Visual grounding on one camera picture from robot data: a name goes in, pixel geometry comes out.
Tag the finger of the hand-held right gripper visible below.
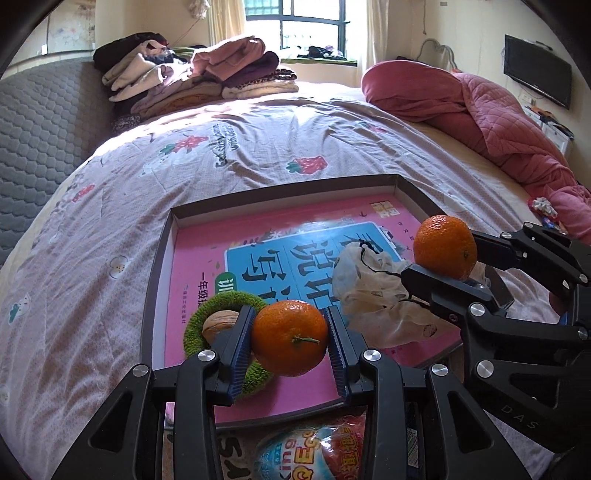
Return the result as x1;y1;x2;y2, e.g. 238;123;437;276
401;264;583;385
471;220;591;288

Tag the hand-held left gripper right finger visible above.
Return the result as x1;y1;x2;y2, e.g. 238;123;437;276
322;306;532;480

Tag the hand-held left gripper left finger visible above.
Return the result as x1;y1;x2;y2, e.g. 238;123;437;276
51;305;258;480

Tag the walnut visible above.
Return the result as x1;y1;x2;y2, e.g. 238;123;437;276
202;310;241;344

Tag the orange mandarin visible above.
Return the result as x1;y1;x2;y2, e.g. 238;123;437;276
412;215;478;281
250;299;329;377

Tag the green knitted hair scrunchie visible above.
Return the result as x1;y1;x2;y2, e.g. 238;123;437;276
186;292;275;397

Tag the white plastic bag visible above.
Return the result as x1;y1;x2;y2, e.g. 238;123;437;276
331;243;455;349

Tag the pink box lid tray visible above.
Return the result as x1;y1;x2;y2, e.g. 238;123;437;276
139;174;509;430

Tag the colourful snack packet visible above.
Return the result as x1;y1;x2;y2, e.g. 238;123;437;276
254;413;370;480

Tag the pink workbook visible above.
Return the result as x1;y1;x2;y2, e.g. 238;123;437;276
165;194;462;428

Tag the pink quilted blanket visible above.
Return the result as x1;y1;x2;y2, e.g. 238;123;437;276
434;69;591;241

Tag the pink pillow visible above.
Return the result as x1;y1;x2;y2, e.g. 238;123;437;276
361;62;467;125

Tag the strawberry printed bed sheet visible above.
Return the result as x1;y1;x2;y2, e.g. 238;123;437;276
0;85;555;480

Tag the white curved chair back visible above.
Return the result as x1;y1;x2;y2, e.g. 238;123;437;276
418;38;458;72

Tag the beige curtain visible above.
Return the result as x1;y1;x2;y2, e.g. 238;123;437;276
208;0;247;44
365;0;393;70

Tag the green windowsill mat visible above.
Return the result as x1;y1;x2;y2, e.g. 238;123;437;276
279;55;360;66

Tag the clothes heap on windowsill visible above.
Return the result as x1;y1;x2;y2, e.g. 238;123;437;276
295;44;347;61

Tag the pile of folded clothes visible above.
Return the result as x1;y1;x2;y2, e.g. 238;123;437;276
92;31;298;134

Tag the dark framed window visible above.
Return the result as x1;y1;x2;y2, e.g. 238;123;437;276
245;0;349;58

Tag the grey quilted headboard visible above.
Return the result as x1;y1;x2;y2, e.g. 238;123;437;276
0;60;116;268

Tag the red white fabric hair tie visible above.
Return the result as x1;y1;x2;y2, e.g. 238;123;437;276
529;196;559;217

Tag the black wall television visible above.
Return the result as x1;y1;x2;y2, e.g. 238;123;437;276
503;34;573;110

